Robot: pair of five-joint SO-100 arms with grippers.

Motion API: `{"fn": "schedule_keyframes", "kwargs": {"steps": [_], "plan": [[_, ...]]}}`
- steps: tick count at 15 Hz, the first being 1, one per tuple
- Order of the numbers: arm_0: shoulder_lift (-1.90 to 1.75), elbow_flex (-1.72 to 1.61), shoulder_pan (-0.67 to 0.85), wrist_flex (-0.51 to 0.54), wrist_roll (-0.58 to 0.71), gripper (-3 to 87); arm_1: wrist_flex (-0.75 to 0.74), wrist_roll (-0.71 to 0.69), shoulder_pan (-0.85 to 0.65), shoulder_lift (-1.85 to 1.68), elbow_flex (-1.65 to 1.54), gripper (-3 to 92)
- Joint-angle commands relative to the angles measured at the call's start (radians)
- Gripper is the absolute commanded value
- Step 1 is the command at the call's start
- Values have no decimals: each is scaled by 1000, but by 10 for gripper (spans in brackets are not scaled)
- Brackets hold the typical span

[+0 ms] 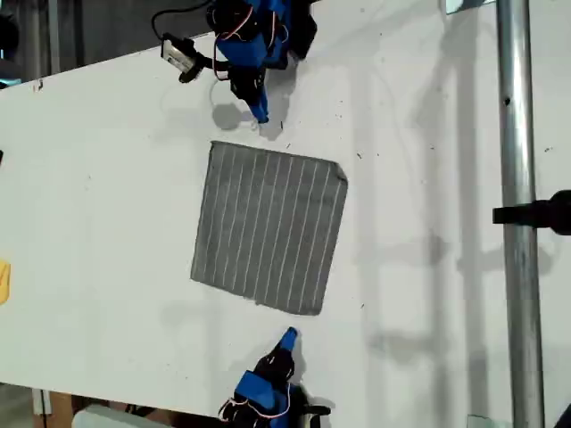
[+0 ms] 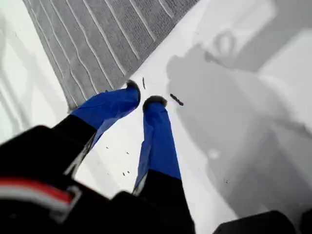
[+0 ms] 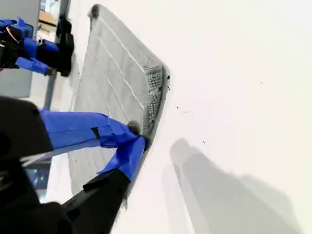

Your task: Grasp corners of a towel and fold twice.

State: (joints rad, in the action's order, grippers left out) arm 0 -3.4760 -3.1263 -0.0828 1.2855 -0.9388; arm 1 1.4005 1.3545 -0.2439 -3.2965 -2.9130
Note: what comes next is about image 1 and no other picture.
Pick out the grey striped towel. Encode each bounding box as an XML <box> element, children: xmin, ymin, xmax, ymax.
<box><xmin>190</xmin><ymin>140</ymin><xmax>350</xmax><ymax>317</ymax></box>

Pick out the white box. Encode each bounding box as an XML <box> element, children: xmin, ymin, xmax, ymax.
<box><xmin>70</xmin><ymin>403</ymin><xmax>157</xmax><ymax>428</ymax></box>

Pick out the dark round object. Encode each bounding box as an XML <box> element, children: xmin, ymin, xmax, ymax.
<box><xmin>0</xmin><ymin>11</ymin><xmax>21</xmax><ymax>53</ymax></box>

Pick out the black clamp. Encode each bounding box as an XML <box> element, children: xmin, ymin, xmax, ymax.
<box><xmin>492</xmin><ymin>189</ymin><xmax>571</xmax><ymax>237</ymax></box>

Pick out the yellow object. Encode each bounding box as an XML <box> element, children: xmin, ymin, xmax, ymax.
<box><xmin>0</xmin><ymin>259</ymin><xmax>12</xmax><ymax>307</ymax></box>

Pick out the gripper camera stalk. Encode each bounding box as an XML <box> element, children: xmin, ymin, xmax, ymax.
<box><xmin>178</xmin><ymin>53</ymin><xmax>233</xmax><ymax>85</ymax></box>

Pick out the gripper camera cable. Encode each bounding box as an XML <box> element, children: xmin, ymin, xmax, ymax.
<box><xmin>150</xmin><ymin>0</ymin><xmax>215</xmax><ymax>41</ymax></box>

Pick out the white table leg bracket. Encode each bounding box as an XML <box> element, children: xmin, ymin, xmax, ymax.
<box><xmin>29</xmin><ymin>387</ymin><xmax>53</xmax><ymax>417</ymax></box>

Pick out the steel post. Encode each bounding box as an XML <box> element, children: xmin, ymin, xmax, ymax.
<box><xmin>494</xmin><ymin>0</ymin><xmax>548</xmax><ymax>428</ymax></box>

